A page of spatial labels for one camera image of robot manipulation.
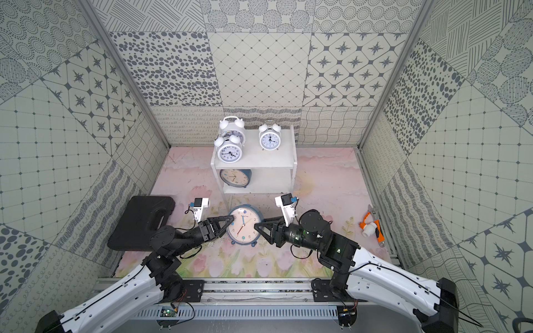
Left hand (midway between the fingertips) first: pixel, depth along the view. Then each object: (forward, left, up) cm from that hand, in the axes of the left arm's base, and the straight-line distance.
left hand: (235, 227), depth 62 cm
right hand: (+2, -7, -2) cm, 8 cm away
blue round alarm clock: (+22, +4, -4) cm, 23 cm away
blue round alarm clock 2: (0, -2, -2) cm, 3 cm away
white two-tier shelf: (+23, -15, +7) cm, 29 cm away
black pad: (+12, +45, -20) cm, 51 cm away
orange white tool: (+13, -53, -25) cm, 60 cm away
